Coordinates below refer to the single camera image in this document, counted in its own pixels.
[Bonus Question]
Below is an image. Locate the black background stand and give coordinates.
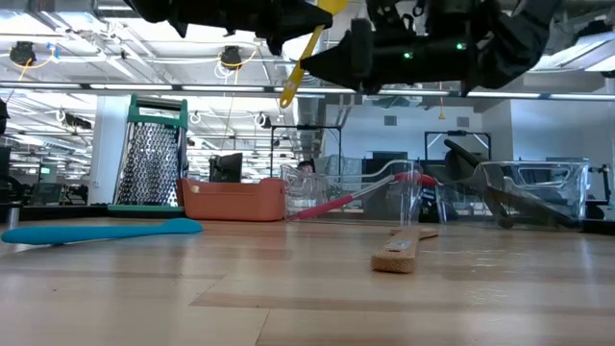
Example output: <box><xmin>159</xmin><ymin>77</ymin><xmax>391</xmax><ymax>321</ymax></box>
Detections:
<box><xmin>588</xmin><ymin>162</ymin><xmax>614</xmax><ymax>220</ymax></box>

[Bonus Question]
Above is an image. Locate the clear plastic bin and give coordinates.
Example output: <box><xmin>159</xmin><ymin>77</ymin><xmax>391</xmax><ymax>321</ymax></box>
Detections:
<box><xmin>281</xmin><ymin>161</ymin><xmax>424</xmax><ymax>227</ymax></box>
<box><xmin>473</xmin><ymin>161</ymin><xmax>590</xmax><ymax>230</ymax></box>

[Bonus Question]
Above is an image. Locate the wide black spatula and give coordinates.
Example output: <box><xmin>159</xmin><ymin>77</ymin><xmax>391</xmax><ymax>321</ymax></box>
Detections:
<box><xmin>446</xmin><ymin>158</ymin><xmax>578</xmax><ymax>230</ymax></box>
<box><xmin>431</xmin><ymin>162</ymin><xmax>515</xmax><ymax>230</ymax></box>

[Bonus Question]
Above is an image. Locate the black ceiling cable reel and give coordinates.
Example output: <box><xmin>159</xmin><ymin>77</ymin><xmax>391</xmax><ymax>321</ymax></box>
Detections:
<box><xmin>220</xmin><ymin>45</ymin><xmax>244</xmax><ymax>71</ymax></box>
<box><xmin>9</xmin><ymin>41</ymin><xmax>37</xmax><ymax>67</ymax></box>

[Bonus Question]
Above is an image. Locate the teal metal box grater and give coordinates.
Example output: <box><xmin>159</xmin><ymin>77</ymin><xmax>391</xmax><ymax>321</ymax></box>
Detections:
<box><xmin>108</xmin><ymin>93</ymin><xmax>189</xmax><ymax>215</ymax></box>

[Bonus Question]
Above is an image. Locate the white square pillar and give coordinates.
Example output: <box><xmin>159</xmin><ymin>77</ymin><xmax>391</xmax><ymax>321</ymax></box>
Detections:
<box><xmin>87</xmin><ymin>95</ymin><xmax>130</xmax><ymax>206</ymax></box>

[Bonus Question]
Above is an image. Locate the black background rig frame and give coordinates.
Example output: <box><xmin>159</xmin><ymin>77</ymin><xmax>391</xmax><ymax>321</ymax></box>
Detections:
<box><xmin>424</xmin><ymin>129</ymin><xmax>493</xmax><ymax>162</ymax></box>

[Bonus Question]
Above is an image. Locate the wooden slotted spoon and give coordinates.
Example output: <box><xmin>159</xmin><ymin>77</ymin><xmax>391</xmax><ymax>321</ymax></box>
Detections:
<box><xmin>369</xmin><ymin>226</ymin><xmax>441</xmax><ymax>275</ymax></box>

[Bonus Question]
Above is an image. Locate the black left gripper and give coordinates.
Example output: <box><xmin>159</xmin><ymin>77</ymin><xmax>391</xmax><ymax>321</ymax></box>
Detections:
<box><xmin>184</xmin><ymin>0</ymin><xmax>334</xmax><ymax>57</ymax></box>

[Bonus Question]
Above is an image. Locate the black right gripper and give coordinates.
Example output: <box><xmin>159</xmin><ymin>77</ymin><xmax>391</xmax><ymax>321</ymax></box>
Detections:
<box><xmin>300</xmin><ymin>18</ymin><xmax>433</xmax><ymax>95</ymax></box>

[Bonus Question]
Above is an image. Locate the narrow black spatula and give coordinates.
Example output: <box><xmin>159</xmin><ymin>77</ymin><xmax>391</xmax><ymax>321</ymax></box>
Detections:
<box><xmin>442</xmin><ymin>138</ymin><xmax>510</xmax><ymax>230</ymax></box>

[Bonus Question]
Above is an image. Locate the orange plastic bin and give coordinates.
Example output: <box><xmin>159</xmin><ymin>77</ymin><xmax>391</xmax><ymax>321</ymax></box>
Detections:
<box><xmin>177</xmin><ymin>177</ymin><xmax>288</xmax><ymax>223</ymax></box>

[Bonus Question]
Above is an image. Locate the long overhead light bar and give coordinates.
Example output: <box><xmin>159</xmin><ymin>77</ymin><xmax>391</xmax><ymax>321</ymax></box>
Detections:
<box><xmin>0</xmin><ymin>81</ymin><xmax>615</xmax><ymax>101</ymax></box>

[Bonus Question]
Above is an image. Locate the black background monitor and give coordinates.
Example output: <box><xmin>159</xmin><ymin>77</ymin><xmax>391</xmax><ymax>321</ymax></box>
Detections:
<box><xmin>209</xmin><ymin>152</ymin><xmax>244</xmax><ymax>184</ymax></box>

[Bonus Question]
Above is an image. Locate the yellow silicone spoon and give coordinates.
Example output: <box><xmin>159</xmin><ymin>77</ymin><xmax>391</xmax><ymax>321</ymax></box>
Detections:
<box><xmin>279</xmin><ymin>0</ymin><xmax>350</xmax><ymax>110</ymax></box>

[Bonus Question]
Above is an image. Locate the blue silicone spoon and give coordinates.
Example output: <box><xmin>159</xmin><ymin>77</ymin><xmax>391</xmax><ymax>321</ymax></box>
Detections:
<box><xmin>0</xmin><ymin>217</ymin><xmax>205</xmax><ymax>246</ymax></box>

